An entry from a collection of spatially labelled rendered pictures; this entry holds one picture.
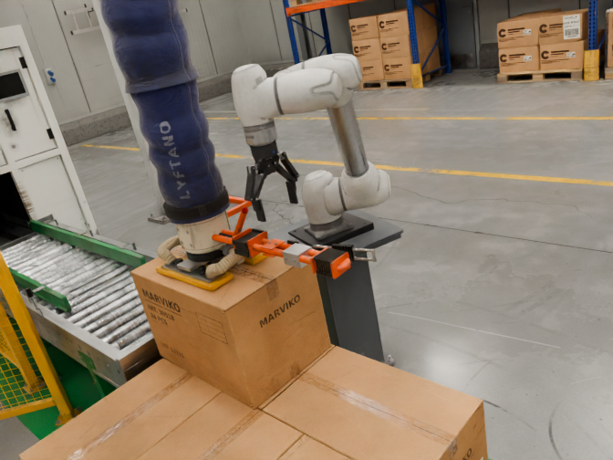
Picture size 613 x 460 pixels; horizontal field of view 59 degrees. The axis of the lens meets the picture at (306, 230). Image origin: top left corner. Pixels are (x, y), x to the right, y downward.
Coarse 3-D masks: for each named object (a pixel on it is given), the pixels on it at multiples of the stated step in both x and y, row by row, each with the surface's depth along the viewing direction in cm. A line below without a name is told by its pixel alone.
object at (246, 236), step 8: (248, 232) 182; (256, 232) 181; (264, 232) 176; (232, 240) 176; (240, 240) 177; (248, 240) 173; (256, 240) 174; (240, 248) 177; (248, 248) 173; (248, 256) 174
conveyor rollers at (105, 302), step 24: (48, 240) 389; (24, 264) 353; (48, 264) 346; (72, 264) 339; (96, 264) 331; (120, 264) 324; (24, 288) 320; (72, 288) 304; (96, 288) 296; (120, 288) 296; (72, 312) 278; (96, 312) 270; (120, 312) 268; (144, 312) 267; (96, 336) 251; (120, 336) 249; (144, 336) 240
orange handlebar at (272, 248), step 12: (240, 204) 211; (228, 216) 206; (216, 240) 187; (228, 240) 182; (264, 240) 175; (276, 240) 172; (264, 252) 170; (276, 252) 166; (312, 252) 161; (348, 264) 151
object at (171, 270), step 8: (176, 256) 207; (176, 264) 197; (160, 272) 200; (168, 272) 196; (176, 272) 194; (184, 272) 192; (192, 272) 191; (200, 272) 187; (224, 272) 187; (184, 280) 190; (192, 280) 186; (200, 280) 185; (208, 280) 182; (216, 280) 182; (224, 280) 183; (208, 288) 180
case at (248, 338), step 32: (160, 288) 196; (192, 288) 185; (224, 288) 181; (256, 288) 176; (288, 288) 186; (160, 320) 208; (192, 320) 188; (224, 320) 171; (256, 320) 178; (288, 320) 189; (320, 320) 201; (160, 352) 223; (192, 352) 199; (224, 352) 181; (256, 352) 180; (288, 352) 191; (320, 352) 204; (224, 384) 191; (256, 384) 182
